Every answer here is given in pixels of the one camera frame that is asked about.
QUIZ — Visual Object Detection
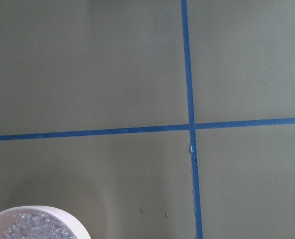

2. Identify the pink plastic bowl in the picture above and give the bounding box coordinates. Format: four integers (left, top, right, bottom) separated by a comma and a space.
0, 206, 91, 239

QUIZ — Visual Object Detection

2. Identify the clear ice cubes pile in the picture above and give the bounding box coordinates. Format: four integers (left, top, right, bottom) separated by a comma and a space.
2, 211, 75, 239

